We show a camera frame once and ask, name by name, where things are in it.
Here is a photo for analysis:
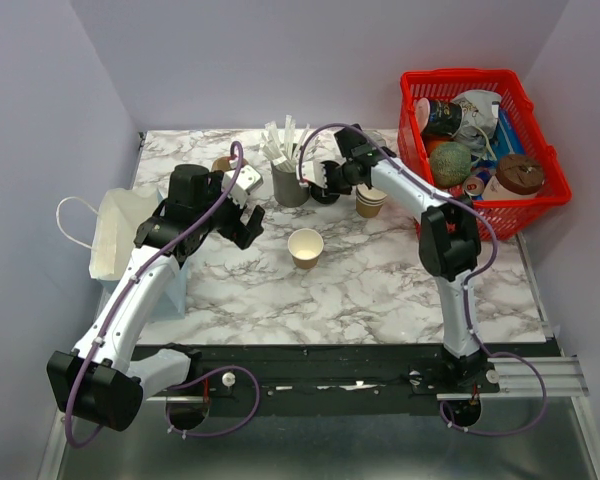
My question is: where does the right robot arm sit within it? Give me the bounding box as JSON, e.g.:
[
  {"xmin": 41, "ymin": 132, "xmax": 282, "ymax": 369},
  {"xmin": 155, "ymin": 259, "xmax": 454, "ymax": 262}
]
[{"xmin": 324, "ymin": 124, "xmax": 486, "ymax": 392}]

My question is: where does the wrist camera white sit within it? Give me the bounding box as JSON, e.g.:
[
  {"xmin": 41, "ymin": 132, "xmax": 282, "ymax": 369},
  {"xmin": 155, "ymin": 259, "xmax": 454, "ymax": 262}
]
[
  {"xmin": 297, "ymin": 160, "xmax": 327, "ymax": 189},
  {"xmin": 222, "ymin": 165, "xmax": 264, "ymax": 208}
]

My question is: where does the red bull can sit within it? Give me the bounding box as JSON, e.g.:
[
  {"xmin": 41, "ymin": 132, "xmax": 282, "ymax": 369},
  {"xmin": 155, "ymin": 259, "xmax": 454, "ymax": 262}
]
[{"xmin": 462, "ymin": 169, "xmax": 491, "ymax": 197}]

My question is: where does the purple cable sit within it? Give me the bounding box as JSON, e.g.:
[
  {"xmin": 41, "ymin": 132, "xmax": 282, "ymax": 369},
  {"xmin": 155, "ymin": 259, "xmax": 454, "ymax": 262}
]
[
  {"xmin": 63, "ymin": 140, "xmax": 261, "ymax": 449},
  {"xmin": 295, "ymin": 122, "xmax": 549, "ymax": 438}
]

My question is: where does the stack of paper cups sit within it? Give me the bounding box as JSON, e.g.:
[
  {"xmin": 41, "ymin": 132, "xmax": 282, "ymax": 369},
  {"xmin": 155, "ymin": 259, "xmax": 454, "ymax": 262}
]
[{"xmin": 356, "ymin": 184, "xmax": 387, "ymax": 218}]

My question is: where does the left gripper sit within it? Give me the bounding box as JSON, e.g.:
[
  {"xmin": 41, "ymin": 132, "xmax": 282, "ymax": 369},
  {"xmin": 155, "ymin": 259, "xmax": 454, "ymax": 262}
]
[{"xmin": 195, "ymin": 171, "xmax": 266, "ymax": 250}]

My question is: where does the red plastic basket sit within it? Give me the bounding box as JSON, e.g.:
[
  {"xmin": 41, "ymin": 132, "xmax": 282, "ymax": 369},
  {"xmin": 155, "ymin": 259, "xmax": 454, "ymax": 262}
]
[{"xmin": 397, "ymin": 68, "xmax": 572, "ymax": 240}]

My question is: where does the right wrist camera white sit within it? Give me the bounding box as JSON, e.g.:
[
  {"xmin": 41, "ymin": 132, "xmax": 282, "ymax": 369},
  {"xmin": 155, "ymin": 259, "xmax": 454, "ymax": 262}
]
[{"xmin": 297, "ymin": 160, "xmax": 327, "ymax": 189}]

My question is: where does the blue box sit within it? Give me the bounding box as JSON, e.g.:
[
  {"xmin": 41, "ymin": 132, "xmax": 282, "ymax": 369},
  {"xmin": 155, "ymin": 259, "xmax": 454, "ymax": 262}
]
[{"xmin": 490, "ymin": 108, "xmax": 526, "ymax": 160}]

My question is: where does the blue paper bag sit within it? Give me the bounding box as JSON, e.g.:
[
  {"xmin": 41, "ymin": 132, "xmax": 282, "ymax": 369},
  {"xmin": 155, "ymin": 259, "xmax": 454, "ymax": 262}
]
[{"xmin": 89, "ymin": 186, "xmax": 187, "ymax": 320}]

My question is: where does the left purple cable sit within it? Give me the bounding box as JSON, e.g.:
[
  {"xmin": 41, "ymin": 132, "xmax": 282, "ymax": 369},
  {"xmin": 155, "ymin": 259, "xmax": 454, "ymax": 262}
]
[{"xmin": 63, "ymin": 140, "xmax": 261, "ymax": 449}]

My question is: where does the grey foil snack bag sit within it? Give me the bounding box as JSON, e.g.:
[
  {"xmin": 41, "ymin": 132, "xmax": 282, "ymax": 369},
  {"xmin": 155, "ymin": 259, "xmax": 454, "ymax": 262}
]
[{"xmin": 451, "ymin": 89, "xmax": 502, "ymax": 154}]

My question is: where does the green netted melon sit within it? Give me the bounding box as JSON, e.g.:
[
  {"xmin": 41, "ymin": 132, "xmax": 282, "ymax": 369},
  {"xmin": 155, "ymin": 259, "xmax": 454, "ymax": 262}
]
[{"xmin": 429, "ymin": 142, "xmax": 472, "ymax": 189}]

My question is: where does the orange fruit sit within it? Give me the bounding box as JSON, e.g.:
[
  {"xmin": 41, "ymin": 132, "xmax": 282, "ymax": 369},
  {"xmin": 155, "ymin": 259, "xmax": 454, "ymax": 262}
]
[{"xmin": 424, "ymin": 138, "xmax": 448, "ymax": 157}]

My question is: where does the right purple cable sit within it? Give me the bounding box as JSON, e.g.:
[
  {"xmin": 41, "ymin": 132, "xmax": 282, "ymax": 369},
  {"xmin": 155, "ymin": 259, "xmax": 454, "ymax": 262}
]
[{"xmin": 295, "ymin": 122, "xmax": 549, "ymax": 438}]

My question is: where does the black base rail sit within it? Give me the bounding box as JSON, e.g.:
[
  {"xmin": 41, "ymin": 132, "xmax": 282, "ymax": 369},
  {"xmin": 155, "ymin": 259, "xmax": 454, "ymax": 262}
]
[{"xmin": 129, "ymin": 343, "xmax": 506, "ymax": 417}]

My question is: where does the brown cardboard cup carrier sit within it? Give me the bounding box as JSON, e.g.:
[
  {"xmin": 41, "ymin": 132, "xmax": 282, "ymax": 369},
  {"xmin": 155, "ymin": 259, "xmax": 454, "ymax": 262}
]
[{"xmin": 211, "ymin": 156, "xmax": 238, "ymax": 177}]

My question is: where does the brown paper coffee cup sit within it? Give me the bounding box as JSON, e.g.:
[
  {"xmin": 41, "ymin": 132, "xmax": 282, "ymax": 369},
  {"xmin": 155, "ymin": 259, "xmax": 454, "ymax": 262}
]
[{"xmin": 287, "ymin": 228, "xmax": 324, "ymax": 270}]

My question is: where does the black instant noodle cup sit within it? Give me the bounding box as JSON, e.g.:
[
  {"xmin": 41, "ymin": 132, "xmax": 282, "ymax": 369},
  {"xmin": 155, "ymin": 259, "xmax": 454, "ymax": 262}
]
[{"xmin": 415, "ymin": 98, "xmax": 463, "ymax": 137}]

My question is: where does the brown lidded dessert cup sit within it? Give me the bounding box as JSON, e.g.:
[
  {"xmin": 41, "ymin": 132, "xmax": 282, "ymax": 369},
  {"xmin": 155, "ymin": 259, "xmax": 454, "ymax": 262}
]
[{"xmin": 482, "ymin": 153, "xmax": 546, "ymax": 201}]

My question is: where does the stack of black lids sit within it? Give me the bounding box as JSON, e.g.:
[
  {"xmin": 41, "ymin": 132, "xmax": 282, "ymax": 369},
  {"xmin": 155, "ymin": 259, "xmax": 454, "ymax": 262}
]
[{"xmin": 309, "ymin": 160, "xmax": 340, "ymax": 205}]

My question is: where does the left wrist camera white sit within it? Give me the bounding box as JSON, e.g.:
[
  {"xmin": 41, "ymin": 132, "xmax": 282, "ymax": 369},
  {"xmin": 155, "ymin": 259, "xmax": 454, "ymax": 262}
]
[{"xmin": 222, "ymin": 165, "xmax": 264, "ymax": 208}]

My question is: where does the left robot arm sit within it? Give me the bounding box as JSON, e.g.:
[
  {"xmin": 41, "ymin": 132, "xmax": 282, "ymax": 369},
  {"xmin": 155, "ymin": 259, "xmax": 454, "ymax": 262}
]
[{"xmin": 46, "ymin": 164, "xmax": 264, "ymax": 431}]

